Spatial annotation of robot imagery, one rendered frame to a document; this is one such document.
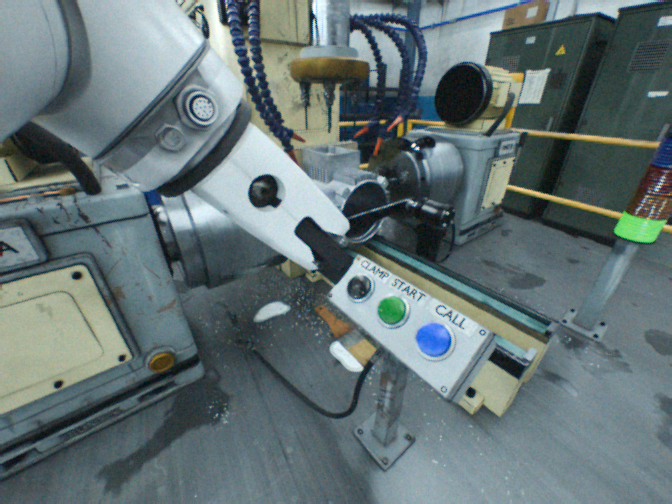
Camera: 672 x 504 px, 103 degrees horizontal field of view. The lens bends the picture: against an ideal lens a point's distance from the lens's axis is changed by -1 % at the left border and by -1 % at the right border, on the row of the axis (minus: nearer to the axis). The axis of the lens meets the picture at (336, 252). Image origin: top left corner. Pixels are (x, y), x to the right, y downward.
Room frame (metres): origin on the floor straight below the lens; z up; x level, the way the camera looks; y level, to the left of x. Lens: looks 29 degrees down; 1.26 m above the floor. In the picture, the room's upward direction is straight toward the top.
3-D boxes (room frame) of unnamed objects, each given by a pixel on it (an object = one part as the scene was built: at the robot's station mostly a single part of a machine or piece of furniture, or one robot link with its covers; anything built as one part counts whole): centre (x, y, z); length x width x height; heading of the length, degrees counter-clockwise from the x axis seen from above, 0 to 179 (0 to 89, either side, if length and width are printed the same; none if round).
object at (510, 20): (3.79, -2.10, 2.07); 0.40 x 0.30 x 0.21; 23
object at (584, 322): (0.47, -0.58, 1.01); 0.08 x 0.08 x 0.42; 38
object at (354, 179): (0.71, -0.01, 1.01); 0.20 x 0.19 x 0.19; 38
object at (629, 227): (0.47, -0.58, 1.05); 0.06 x 0.06 x 0.04
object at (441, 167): (0.92, -0.27, 1.04); 0.41 x 0.25 x 0.25; 128
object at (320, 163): (0.75, 0.01, 1.11); 0.12 x 0.11 x 0.07; 38
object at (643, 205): (0.47, -0.58, 1.10); 0.06 x 0.06 x 0.04
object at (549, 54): (3.55, -2.19, 0.99); 1.02 x 0.49 x 1.98; 31
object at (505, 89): (1.08, -0.53, 1.16); 0.33 x 0.26 x 0.42; 128
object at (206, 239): (0.50, 0.27, 1.04); 0.37 x 0.25 x 0.25; 128
